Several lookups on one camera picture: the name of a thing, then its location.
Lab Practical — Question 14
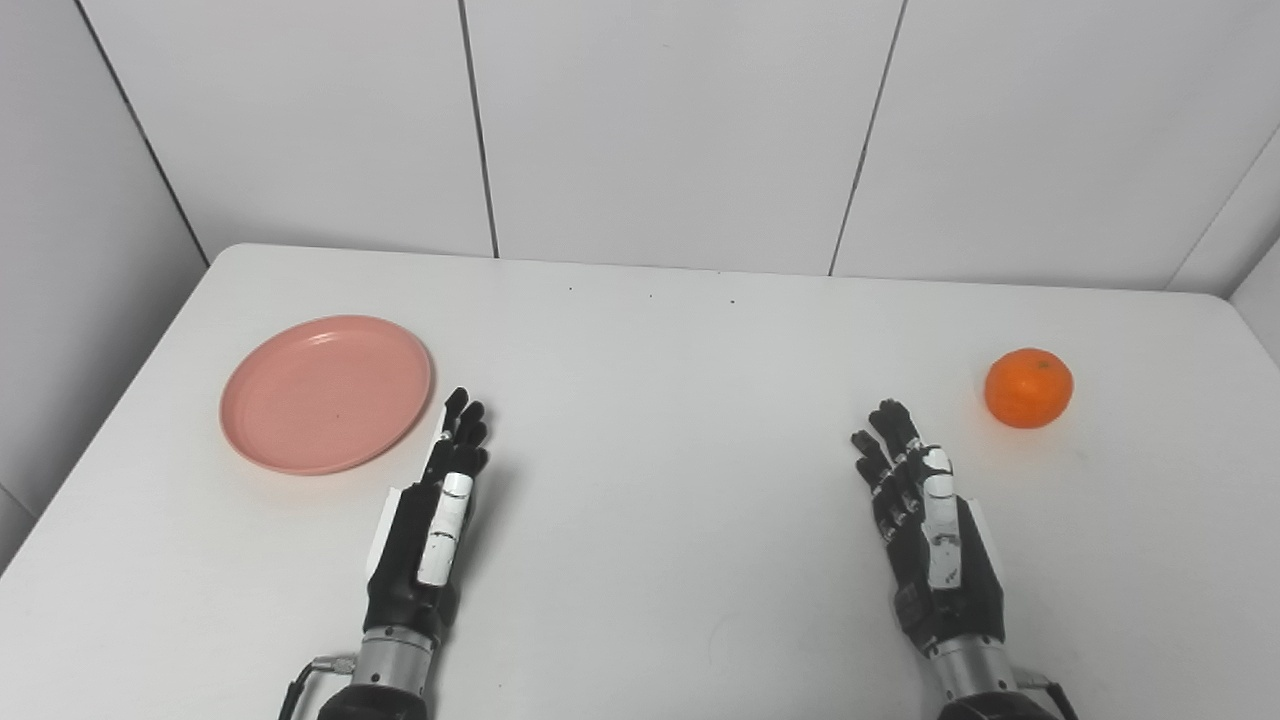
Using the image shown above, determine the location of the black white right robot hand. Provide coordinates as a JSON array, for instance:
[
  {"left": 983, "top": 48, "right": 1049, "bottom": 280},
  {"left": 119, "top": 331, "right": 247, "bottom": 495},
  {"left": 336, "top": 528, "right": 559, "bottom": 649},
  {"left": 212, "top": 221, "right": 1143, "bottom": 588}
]
[{"left": 851, "top": 399, "right": 1007, "bottom": 656}]

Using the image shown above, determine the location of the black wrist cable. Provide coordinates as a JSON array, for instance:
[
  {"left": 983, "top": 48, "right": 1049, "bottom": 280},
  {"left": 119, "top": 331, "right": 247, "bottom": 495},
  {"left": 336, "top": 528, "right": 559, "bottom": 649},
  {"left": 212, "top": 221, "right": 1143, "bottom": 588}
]
[
  {"left": 1015, "top": 672, "right": 1081, "bottom": 720},
  {"left": 279, "top": 655, "right": 358, "bottom": 720}
]

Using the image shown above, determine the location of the orange fruit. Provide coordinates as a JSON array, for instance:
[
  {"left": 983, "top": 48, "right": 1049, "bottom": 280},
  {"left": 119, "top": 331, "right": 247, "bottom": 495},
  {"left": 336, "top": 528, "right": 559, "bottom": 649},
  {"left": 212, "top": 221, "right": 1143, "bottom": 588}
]
[{"left": 984, "top": 347, "right": 1075, "bottom": 431}]

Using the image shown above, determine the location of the pink round plate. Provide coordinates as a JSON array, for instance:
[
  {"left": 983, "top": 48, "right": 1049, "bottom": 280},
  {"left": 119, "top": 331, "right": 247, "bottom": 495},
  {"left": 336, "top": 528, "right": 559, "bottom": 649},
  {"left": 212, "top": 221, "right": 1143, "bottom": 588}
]
[{"left": 219, "top": 315, "right": 434, "bottom": 477}]

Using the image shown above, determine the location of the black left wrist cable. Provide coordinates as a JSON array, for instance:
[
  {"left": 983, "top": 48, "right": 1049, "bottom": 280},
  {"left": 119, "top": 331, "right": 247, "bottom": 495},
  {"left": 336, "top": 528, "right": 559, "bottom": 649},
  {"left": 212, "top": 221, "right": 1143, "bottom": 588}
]
[{"left": 279, "top": 655, "right": 358, "bottom": 720}]

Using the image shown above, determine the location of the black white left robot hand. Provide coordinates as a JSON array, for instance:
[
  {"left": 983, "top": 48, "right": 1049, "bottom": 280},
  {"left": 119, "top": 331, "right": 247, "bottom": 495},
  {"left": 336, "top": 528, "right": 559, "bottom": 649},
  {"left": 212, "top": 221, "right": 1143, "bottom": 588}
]
[{"left": 363, "top": 387, "right": 493, "bottom": 646}]

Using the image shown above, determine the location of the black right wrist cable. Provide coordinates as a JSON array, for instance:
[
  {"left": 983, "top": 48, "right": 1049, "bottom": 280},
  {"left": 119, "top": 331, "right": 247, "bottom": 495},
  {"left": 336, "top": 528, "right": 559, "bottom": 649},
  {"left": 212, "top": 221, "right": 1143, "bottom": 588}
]
[{"left": 1015, "top": 672, "right": 1081, "bottom": 720}]

